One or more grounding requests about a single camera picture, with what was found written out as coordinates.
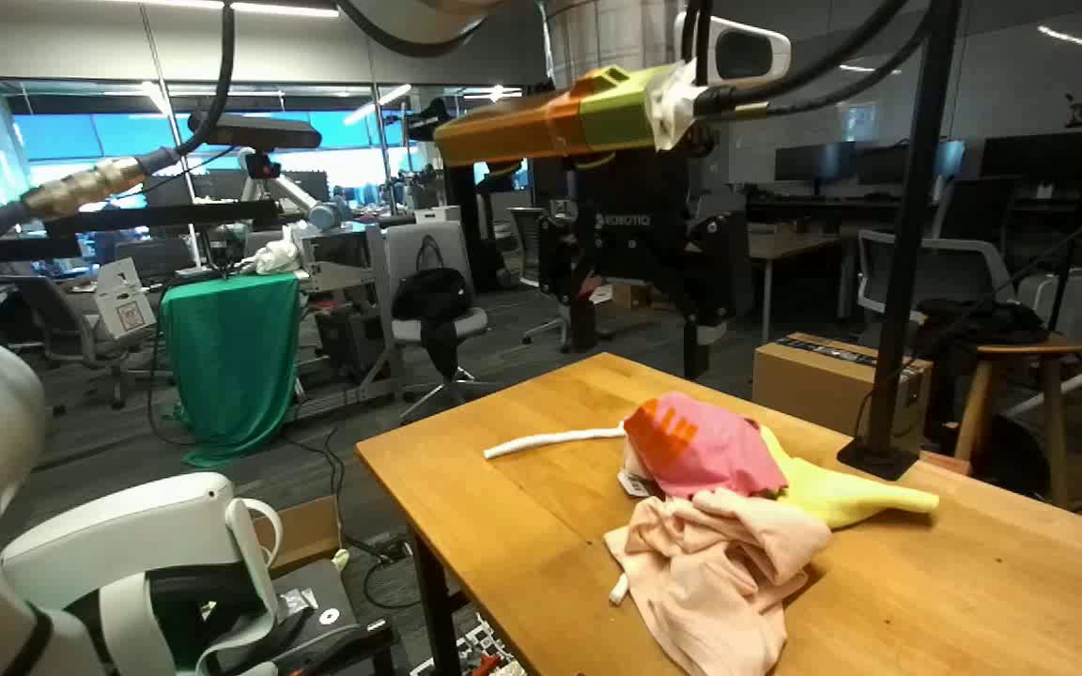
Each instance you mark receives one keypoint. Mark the small brown cardboard box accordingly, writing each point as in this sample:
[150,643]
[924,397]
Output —
[309,531]

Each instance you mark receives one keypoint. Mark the pink cloth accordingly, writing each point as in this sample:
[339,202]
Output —
[725,455]

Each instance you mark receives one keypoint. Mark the black vertical pole stand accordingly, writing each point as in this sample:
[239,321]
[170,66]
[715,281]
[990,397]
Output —
[909,248]

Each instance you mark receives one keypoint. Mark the small black monitor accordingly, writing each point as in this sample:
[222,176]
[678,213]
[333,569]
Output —
[815,163]

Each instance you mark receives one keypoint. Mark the wooden desk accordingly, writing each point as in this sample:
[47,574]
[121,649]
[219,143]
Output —
[792,243]

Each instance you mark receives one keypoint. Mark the cardboard box with black tape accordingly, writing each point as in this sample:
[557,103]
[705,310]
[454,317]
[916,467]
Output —
[817,380]

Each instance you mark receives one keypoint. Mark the white pipe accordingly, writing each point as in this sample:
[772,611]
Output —
[1080,377]

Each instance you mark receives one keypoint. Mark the white office chair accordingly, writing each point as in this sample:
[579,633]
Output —
[940,267]

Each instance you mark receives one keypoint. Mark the white printed sign box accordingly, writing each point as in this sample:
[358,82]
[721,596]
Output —
[127,302]

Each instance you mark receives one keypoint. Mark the green cloth drape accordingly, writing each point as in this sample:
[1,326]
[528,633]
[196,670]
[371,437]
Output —
[234,361]

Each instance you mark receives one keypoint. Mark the peach cloth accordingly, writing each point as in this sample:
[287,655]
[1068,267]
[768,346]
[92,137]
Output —
[715,578]

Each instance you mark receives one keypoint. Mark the black controller box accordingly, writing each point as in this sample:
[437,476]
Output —
[339,614]

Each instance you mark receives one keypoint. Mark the black stereo camera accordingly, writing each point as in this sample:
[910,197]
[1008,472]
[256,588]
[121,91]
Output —
[255,128]

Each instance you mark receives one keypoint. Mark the orange striped fabric piece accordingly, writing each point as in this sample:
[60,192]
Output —
[656,442]

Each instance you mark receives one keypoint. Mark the black backpack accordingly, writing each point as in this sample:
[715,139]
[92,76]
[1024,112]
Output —
[979,327]

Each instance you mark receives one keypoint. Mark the wooden stool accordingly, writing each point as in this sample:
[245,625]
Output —
[1015,350]

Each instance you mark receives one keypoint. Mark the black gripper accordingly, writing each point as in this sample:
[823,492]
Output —
[631,202]

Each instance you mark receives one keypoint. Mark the yellow-green cloth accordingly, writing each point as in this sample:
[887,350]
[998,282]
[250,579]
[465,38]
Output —
[842,492]

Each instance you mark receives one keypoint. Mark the wide black monitor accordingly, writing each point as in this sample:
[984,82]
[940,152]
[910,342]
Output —
[1055,157]

